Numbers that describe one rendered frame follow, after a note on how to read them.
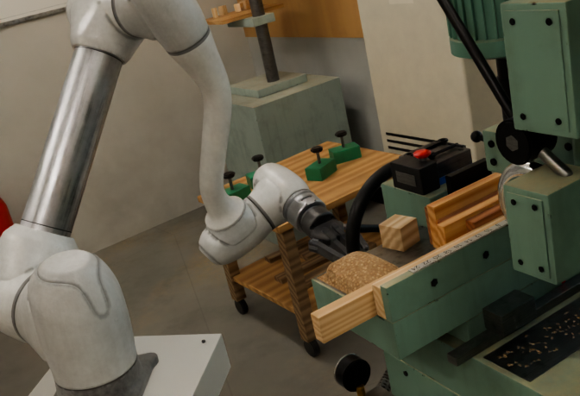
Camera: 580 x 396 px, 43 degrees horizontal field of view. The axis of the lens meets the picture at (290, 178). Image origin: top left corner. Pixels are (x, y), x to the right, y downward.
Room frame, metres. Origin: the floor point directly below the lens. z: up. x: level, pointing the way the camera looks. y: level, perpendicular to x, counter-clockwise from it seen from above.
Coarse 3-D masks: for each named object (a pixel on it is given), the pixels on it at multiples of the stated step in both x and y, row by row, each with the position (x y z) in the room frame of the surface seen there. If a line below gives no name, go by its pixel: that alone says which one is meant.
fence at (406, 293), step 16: (480, 240) 0.95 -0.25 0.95; (496, 240) 0.97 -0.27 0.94; (448, 256) 0.92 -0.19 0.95; (464, 256) 0.94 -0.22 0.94; (480, 256) 0.95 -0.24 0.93; (496, 256) 0.96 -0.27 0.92; (432, 272) 0.91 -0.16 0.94; (448, 272) 0.92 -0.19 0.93; (464, 272) 0.93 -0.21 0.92; (480, 272) 0.95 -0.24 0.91; (384, 288) 0.88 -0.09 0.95; (400, 288) 0.88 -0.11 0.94; (416, 288) 0.89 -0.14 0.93; (432, 288) 0.91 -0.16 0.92; (448, 288) 0.92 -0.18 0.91; (384, 304) 0.88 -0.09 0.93; (400, 304) 0.88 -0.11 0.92; (416, 304) 0.89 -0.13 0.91
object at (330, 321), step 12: (480, 228) 1.02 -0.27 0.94; (456, 240) 1.00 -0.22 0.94; (432, 252) 0.97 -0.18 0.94; (408, 264) 0.95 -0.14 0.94; (384, 276) 0.93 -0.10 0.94; (360, 288) 0.92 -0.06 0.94; (336, 300) 0.90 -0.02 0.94; (348, 300) 0.89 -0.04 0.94; (360, 300) 0.89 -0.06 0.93; (372, 300) 0.90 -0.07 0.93; (312, 312) 0.88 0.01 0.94; (324, 312) 0.87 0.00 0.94; (336, 312) 0.87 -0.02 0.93; (348, 312) 0.88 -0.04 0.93; (360, 312) 0.89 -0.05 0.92; (372, 312) 0.90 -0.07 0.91; (324, 324) 0.86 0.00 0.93; (336, 324) 0.87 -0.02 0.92; (348, 324) 0.88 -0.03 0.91; (324, 336) 0.86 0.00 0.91; (336, 336) 0.87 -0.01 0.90
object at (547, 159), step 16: (448, 0) 0.97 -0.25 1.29; (448, 16) 0.96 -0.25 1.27; (464, 32) 0.94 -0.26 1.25; (480, 64) 0.92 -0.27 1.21; (496, 80) 0.91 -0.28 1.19; (496, 96) 0.90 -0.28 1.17; (512, 112) 0.88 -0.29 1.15; (512, 128) 0.86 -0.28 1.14; (496, 144) 0.88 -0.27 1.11; (512, 144) 0.86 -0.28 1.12; (528, 144) 0.84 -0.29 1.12; (544, 144) 0.85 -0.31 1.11; (512, 160) 0.86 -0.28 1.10; (528, 160) 0.84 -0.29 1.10; (544, 160) 0.84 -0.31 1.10; (560, 160) 0.83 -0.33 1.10
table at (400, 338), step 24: (504, 264) 0.97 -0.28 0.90; (336, 288) 1.01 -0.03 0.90; (456, 288) 0.93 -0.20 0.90; (480, 288) 0.95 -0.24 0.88; (504, 288) 0.97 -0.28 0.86; (432, 312) 0.90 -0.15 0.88; (456, 312) 0.92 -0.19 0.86; (480, 312) 0.94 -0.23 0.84; (384, 336) 0.90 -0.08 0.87; (408, 336) 0.88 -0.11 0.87; (432, 336) 0.90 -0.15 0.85
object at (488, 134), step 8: (488, 128) 1.09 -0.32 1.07; (496, 128) 1.08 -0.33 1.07; (488, 136) 1.08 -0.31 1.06; (488, 144) 1.07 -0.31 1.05; (488, 152) 1.08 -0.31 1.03; (496, 152) 1.07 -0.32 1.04; (488, 160) 1.08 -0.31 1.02; (496, 160) 1.07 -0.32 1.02; (504, 160) 1.05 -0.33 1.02; (488, 168) 1.09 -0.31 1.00; (496, 168) 1.07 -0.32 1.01; (504, 168) 1.05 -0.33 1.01
